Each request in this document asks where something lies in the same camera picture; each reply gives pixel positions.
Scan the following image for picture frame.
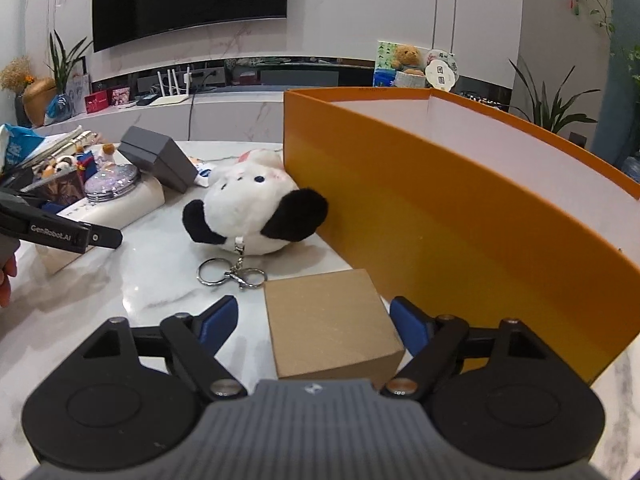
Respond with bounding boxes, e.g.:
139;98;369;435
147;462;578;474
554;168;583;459
67;57;91;111

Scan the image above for brown cardboard cube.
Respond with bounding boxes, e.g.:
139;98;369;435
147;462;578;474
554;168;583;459
263;268;406;380

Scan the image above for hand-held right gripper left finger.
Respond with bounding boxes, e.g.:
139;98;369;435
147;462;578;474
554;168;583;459
65;295;247;401

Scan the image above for potted orchid plant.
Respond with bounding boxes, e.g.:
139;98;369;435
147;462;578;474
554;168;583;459
507;57;598;136

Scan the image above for round paper fan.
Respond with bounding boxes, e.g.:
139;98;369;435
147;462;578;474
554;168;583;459
425;47;460;92

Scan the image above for white router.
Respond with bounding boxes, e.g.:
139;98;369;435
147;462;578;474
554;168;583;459
150;66;193;107

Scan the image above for orange cardboard box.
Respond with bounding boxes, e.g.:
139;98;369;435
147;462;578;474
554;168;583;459
282;86;640;386

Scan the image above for blue plastic bag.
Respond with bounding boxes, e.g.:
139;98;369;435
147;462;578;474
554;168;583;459
44;94;71;126

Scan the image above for white marble TV console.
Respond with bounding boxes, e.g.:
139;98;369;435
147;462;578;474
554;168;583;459
35;55;511;143

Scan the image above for red box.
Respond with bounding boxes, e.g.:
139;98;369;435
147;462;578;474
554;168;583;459
84;91;112;113

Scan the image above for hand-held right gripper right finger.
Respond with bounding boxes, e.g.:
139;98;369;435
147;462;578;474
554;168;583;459
381;296;566;400

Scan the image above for brown teddy bear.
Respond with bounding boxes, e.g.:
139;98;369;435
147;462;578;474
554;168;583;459
390;45;421;72

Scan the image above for teddy bear on stand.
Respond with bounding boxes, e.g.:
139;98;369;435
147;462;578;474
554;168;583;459
374;40;401;88

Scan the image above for black white checkered toy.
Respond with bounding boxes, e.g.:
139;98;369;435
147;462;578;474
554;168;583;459
460;91;511;111

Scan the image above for tall leafy plant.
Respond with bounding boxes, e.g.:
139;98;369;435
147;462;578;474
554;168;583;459
47;30;93;96

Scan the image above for white printed sachet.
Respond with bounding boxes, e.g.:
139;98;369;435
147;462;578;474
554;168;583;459
190;157;221;188

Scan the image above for dark grey box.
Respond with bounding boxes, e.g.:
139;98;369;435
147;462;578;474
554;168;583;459
119;126;199;193

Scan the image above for white black plush dog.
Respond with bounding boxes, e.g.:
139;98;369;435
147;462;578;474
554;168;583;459
182;149;329;291

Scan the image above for glitter round mirror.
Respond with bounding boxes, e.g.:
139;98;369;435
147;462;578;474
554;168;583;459
83;164;142;204

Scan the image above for white blue snack bag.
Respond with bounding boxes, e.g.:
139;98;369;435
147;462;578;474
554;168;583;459
0;124;46;176

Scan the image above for white oblong case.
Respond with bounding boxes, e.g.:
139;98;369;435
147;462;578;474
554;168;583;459
37;175;166;276

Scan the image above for dried flowers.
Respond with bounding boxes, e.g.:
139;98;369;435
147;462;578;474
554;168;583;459
0;56;36;93

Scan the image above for stack of notebooks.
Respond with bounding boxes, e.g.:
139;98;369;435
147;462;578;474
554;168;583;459
15;127;96;171

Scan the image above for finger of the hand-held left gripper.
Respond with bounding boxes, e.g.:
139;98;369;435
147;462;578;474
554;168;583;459
0;189;46;213
89;227;123;250

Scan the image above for person's left hand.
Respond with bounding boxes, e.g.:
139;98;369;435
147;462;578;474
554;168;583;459
0;255;18;308

